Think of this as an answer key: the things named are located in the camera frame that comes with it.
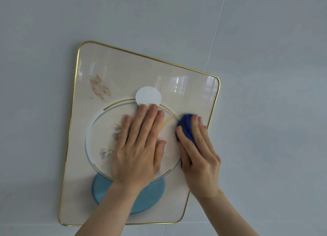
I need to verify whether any person's right hand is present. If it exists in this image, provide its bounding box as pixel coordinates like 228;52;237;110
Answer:
176;115;222;199

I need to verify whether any person's left hand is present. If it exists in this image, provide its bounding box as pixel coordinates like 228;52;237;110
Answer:
110;104;167;191

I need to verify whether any blue cleaning cloth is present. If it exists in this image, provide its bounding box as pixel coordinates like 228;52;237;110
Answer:
175;113;200;168

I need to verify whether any gold framed wall picture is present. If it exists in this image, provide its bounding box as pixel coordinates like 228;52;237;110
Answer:
58;41;221;227

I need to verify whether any person's left forearm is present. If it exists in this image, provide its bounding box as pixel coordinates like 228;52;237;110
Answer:
74;180;154;236

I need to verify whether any person's right forearm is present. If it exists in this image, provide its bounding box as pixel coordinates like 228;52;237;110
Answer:
195;189;260;236

